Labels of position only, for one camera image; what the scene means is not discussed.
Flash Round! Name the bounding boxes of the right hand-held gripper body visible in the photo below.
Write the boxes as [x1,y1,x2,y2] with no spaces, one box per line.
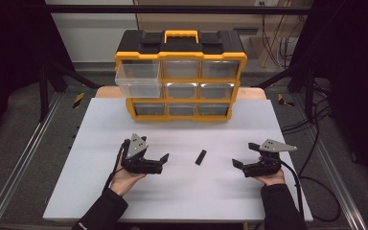
[242,138,298,178]

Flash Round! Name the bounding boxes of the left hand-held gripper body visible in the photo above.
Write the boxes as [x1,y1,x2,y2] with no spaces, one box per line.
[120,133,165,175]

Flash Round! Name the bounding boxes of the small black bar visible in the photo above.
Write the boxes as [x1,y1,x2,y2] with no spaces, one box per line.
[195,149,208,166]

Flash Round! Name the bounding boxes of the clear plastic drawer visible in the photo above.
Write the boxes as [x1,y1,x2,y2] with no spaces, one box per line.
[114,59,163,99]

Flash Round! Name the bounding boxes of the yellow black drawer organizer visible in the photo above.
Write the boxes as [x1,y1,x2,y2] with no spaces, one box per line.
[114,29,248,123]

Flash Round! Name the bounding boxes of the person's right hand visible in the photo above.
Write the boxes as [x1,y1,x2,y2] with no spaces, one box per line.
[255,156,287,187]

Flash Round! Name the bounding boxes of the person's left hand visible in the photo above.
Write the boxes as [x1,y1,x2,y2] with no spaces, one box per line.
[109,152,148,196]

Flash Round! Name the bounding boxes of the white table board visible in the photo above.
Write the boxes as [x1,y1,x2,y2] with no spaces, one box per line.
[42,97,314,223]

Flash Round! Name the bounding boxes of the grid of clear organizer drawers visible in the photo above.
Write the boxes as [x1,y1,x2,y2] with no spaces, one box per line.
[133,59,241,117]

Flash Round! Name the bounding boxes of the black metal stand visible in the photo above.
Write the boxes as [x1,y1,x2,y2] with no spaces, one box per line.
[255,60,316,122]
[37,60,102,123]

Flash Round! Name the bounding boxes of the black curtain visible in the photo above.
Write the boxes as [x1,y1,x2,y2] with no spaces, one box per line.
[0,0,75,151]
[288,0,368,188]

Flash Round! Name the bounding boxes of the black horizontal crossbar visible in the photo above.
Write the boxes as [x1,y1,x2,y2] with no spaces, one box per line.
[44,4,315,15]

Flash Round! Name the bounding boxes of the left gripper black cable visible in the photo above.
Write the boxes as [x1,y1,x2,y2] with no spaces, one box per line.
[103,143,128,193]

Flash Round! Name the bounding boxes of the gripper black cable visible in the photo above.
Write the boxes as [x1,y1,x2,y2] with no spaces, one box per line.
[279,159,342,223]
[103,143,128,193]

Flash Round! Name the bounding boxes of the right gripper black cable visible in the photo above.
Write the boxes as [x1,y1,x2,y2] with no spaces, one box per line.
[279,159,342,223]

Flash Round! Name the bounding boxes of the black floor cables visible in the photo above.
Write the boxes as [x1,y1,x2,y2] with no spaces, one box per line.
[281,80,334,135]

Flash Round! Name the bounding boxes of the aluminium floor rail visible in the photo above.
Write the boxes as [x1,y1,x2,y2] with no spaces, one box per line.
[0,92,63,230]
[291,94,368,230]

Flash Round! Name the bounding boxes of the hanging cable bundle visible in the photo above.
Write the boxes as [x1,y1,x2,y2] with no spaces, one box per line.
[260,13,301,70]

